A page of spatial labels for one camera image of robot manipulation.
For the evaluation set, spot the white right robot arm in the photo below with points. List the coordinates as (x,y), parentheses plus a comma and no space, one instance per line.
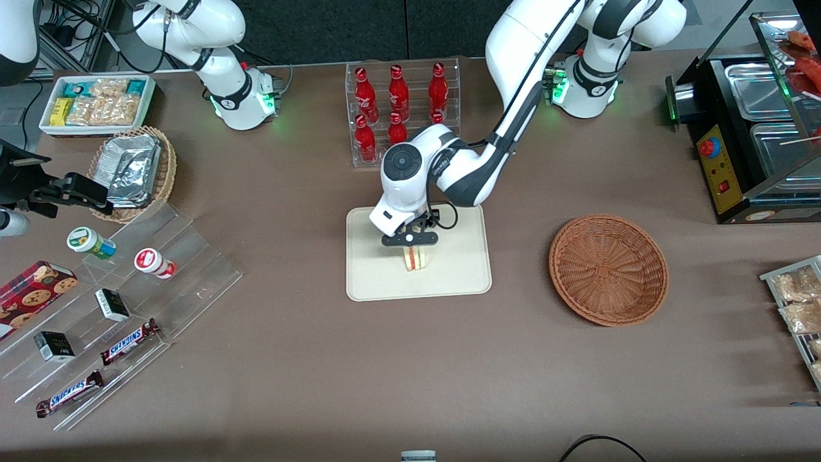
(205,32)

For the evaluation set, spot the small brown wicker basket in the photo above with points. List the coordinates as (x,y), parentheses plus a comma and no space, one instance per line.
(168,170)

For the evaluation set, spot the steel warmer pan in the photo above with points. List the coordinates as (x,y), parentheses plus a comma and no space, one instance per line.
(786,157)
(757,90)

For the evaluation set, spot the silver foil packet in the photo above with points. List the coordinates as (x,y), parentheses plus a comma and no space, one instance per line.
(131,167)

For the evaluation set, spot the red cola bottle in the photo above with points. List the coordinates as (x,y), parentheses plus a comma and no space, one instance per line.
(397,131)
(398,93)
(365,141)
(365,96)
(437,118)
(438,90)

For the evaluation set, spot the green lid cup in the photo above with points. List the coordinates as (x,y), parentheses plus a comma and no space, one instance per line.
(86,240)

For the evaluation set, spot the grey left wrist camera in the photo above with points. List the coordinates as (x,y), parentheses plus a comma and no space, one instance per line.
(410,239)

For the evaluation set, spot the red knob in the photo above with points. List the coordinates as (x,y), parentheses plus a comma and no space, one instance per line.
(708,148)

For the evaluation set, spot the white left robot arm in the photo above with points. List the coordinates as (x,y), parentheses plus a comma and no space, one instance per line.
(507,58)

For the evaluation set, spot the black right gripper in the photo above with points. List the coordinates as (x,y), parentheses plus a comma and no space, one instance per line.
(22,186)

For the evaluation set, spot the black food warmer cabinet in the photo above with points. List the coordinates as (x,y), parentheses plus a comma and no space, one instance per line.
(718,173)

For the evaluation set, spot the clear acrylic stepped display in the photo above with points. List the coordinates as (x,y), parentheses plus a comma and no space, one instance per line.
(192,269)

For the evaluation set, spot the red cookie box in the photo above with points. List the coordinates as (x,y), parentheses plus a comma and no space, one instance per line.
(32,295)

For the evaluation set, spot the cream plastic tray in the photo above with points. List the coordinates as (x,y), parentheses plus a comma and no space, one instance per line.
(455,269)

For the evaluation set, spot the white snack bin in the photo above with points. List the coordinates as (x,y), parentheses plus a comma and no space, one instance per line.
(149,90)

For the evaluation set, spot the teal snack pack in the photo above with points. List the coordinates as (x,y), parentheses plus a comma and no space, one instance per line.
(135,87)
(77,88)

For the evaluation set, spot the large brown wicker basket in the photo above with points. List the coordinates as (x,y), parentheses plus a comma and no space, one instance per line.
(609,269)

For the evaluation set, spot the aluminium frame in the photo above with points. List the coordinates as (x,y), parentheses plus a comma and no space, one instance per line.
(77,32)

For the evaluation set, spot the yellow snack pack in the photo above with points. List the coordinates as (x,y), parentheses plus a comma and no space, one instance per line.
(60,111)

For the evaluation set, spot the clear cracker bag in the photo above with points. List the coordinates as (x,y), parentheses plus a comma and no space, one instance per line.
(86,111)
(109,88)
(123,110)

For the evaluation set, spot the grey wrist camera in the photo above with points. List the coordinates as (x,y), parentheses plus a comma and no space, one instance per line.
(410,239)
(11,223)

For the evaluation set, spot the red lid cup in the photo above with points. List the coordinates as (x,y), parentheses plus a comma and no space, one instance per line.
(152,262)

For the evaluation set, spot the triangular sandwich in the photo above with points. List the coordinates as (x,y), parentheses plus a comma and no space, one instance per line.
(415,260)

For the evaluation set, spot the snickers bar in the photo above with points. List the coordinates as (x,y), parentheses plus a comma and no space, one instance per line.
(128,342)
(69,393)

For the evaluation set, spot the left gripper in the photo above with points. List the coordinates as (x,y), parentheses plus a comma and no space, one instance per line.
(426,221)

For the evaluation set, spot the tray of bagged snacks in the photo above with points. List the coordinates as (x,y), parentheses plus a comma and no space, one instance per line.
(802,343)

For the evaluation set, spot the grey white device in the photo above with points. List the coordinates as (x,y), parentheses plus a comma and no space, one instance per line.
(418,456)

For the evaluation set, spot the small black box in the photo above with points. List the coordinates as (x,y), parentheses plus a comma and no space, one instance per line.
(54,346)
(112,305)

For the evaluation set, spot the clear acrylic bottle rack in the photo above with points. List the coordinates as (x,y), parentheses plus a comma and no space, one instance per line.
(353,154)

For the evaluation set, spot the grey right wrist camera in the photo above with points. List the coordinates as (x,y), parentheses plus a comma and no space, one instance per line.
(11,223)

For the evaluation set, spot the clear snack bag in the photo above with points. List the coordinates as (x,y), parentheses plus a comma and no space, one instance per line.
(802,317)
(798,284)

